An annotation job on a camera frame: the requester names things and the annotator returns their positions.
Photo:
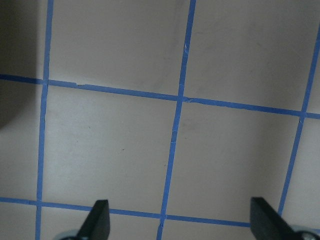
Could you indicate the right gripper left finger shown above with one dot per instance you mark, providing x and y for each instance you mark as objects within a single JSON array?
[{"x": 97, "y": 224}]

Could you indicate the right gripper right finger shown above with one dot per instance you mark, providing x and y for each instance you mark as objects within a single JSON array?
[{"x": 266, "y": 224}]

